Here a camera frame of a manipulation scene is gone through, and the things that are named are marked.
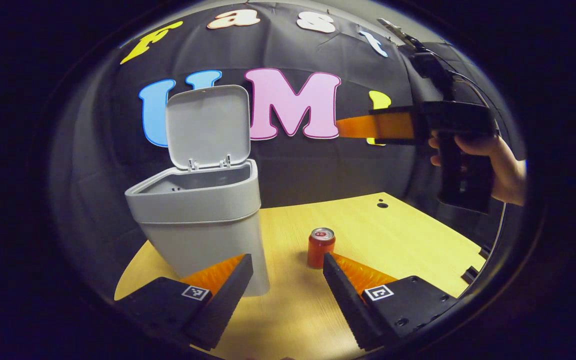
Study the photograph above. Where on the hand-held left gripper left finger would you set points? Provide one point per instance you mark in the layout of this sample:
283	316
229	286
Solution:
225	300

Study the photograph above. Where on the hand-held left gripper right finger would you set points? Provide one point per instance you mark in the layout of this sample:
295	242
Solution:
348	302

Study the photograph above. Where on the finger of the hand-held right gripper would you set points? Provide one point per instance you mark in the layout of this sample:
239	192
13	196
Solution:
363	126

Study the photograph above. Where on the red pop can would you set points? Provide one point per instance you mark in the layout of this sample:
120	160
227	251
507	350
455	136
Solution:
319	249

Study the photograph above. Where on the grey desktop garbage bin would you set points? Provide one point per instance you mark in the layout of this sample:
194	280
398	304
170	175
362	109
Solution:
203	235

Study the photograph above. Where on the wooden desktop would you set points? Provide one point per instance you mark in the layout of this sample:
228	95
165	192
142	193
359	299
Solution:
393	240

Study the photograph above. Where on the black backdrop cloth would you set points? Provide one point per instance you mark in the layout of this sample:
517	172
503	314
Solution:
293	170

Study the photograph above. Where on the black table edge bracket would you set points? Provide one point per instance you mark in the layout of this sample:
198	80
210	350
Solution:
470	275
485	252

